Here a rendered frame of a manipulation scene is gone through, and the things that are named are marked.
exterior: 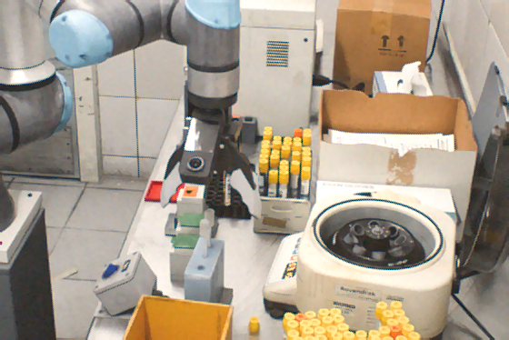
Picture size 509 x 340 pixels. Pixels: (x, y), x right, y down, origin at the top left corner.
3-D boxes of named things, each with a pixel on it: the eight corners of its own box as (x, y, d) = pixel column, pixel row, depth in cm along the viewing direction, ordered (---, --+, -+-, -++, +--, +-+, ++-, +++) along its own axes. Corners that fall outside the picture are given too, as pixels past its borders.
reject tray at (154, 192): (151, 183, 171) (151, 180, 171) (184, 185, 170) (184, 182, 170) (144, 201, 165) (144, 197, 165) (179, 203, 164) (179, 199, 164)
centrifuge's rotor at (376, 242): (333, 234, 146) (335, 197, 143) (426, 248, 143) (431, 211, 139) (316, 287, 133) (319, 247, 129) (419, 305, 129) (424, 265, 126)
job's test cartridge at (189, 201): (180, 215, 158) (180, 185, 155) (206, 216, 158) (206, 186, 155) (176, 226, 154) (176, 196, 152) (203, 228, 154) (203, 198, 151)
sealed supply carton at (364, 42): (343, 35, 249) (347, -28, 241) (426, 43, 245) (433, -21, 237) (330, 76, 222) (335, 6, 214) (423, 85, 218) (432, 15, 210)
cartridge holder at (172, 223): (169, 218, 159) (169, 202, 158) (218, 222, 159) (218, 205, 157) (164, 235, 155) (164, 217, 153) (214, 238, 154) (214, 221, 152)
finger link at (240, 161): (264, 181, 128) (231, 135, 126) (263, 185, 127) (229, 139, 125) (239, 194, 130) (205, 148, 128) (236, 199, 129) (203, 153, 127)
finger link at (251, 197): (279, 195, 134) (245, 148, 132) (273, 215, 129) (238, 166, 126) (263, 204, 135) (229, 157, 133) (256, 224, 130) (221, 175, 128)
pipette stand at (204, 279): (191, 287, 141) (190, 235, 136) (233, 293, 140) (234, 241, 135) (174, 326, 132) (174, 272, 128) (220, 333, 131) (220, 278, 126)
